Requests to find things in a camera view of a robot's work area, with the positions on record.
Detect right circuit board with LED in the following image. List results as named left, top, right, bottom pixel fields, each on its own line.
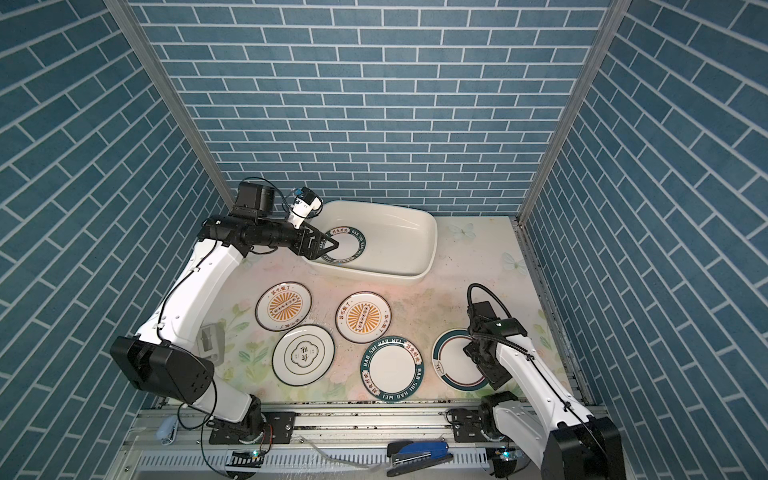
left=486, top=447, right=524, bottom=479

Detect left orange sunburst plate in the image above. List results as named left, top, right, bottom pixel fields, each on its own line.
left=255, top=282, right=312, bottom=332

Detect light blue small device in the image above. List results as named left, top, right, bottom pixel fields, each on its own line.
left=155, top=416, right=178, bottom=446

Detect large plate green lettered rim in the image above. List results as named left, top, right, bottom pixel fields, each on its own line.
left=359, top=336, right=425, bottom=403

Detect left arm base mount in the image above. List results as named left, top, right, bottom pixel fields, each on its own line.
left=207, top=411, right=296, bottom=446

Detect blue black stapler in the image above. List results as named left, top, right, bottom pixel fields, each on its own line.
left=386, top=440, right=454, bottom=478

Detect left circuit board with LED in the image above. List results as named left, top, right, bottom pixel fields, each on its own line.
left=225, top=450, right=264, bottom=480

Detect centre orange sunburst plate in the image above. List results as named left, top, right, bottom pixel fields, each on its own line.
left=335, top=291, right=392, bottom=344

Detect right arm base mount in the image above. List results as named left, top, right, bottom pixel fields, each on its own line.
left=444, top=408, right=504, bottom=443

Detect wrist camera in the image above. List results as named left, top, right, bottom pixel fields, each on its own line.
left=287, top=187, right=323, bottom=229
left=467, top=301, right=528, bottom=339

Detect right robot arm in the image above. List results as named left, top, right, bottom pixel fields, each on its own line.
left=464, top=318, right=626, bottom=479

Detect translucent cable on rail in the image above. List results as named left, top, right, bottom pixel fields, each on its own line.
left=298, top=436, right=385, bottom=472

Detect grey rectangular device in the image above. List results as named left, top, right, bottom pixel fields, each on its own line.
left=197, top=323, right=226, bottom=367

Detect white plate black clover outline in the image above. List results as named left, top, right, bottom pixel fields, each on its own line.
left=272, top=325, right=335, bottom=387

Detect orange sunburst plate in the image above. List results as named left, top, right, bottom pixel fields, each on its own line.
left=255, top=282, right=312, bottom=332
left=335, top=291, right=392, bottom=344

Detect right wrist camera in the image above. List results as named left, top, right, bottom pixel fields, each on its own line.
left=467, top=301, right=528, bottom=339

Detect white plastic bin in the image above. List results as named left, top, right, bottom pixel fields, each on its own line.
left=307, top=200, right=438, bottom=285

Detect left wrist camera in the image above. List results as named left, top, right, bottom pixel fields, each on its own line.
left=287, top=187, right=323, bottom=229

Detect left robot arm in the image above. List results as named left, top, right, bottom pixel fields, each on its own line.
left=110, top=216, right=339, bottom=436

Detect small plate green lettered rim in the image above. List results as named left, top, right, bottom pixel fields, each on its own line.
left=321, top=226, right=367, bottom=265

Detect circuit board with led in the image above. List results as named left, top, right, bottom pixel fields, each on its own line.
left=225, top=450, right=264, bottom=480
left=486, top=447, right=524, bottom=479

